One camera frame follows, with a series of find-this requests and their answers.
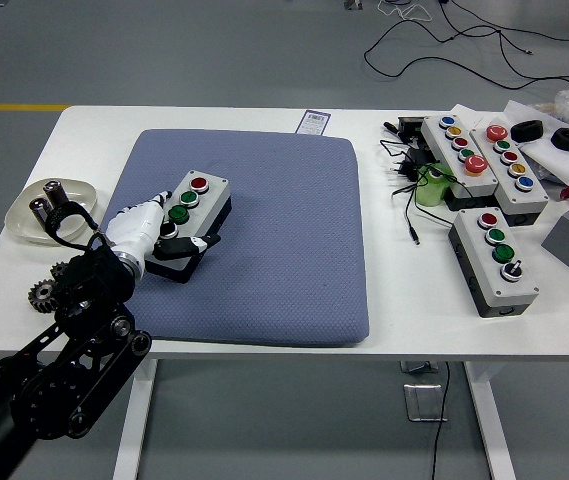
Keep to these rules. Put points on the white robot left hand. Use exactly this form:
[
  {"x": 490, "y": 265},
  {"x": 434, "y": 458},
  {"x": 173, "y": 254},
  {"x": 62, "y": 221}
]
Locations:
[{"x": 136, "y": 225}]

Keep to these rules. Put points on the four-button box with grey lid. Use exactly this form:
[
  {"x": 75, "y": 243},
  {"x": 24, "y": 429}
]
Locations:
[{"x": 211, "y": 200}]

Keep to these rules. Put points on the five-button box, blue button at end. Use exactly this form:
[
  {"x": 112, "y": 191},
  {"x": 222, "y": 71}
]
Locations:
[{"x": 441, "y": 145}]

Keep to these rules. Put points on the four-button box with black selector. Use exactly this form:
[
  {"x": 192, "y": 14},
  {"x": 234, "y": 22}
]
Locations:
[{"x": 474, "y": 250}]

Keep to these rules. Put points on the five-button box, red mushroom at end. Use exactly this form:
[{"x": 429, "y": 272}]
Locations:
[{"x": 534, "y": 202}]

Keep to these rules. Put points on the cream shallow dish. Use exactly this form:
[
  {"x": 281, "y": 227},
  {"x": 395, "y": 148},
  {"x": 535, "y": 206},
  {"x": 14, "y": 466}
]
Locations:
[{"x": 78, "y": 192}]

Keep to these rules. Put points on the dark metal cylinder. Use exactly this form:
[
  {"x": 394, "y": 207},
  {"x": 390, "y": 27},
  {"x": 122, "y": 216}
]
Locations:
[
  {"x": 39, "y": 211},
  {"x": 55, "y": 195}
]

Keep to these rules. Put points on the small black gear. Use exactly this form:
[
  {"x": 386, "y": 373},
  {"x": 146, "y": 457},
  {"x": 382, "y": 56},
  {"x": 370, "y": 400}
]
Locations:
[{"x": 57, "y": 270}]

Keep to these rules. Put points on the large black gear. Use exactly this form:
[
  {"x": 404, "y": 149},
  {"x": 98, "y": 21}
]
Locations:
[{"x": 41, "y": 296}]

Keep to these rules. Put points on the blue-grey textured mat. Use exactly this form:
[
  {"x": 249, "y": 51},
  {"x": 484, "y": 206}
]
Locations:
[{"x": 274, "y": 240}]

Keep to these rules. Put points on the white table leg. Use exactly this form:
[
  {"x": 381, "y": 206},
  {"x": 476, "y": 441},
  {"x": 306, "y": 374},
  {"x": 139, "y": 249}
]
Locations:
[
  {"x": 491, "y": 415},
  {"x": 134, "y": 415}
]

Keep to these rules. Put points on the purple label card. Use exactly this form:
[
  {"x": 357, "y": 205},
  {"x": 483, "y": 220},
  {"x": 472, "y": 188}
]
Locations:
[{"x": 314, "y": 122}]

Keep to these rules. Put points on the black cylindrical connector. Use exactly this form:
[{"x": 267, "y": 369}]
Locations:
[{"x": 390, "y": 127}]

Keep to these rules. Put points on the small black device box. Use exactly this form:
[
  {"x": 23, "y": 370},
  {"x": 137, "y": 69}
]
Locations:
[{"x": 409, "y": 127}]

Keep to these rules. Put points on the green plastic cylinder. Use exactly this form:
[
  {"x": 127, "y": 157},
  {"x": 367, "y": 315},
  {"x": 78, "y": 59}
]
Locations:
[{"x": 431, "y": 192}]

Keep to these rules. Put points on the metal floor socket plate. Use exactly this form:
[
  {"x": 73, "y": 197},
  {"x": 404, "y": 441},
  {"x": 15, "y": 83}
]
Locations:
[{"x": 421, "y": 402}]

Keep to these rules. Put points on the white foam sheet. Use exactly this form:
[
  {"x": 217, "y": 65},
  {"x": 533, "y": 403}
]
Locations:
[{"x": 559, "y": 160}]

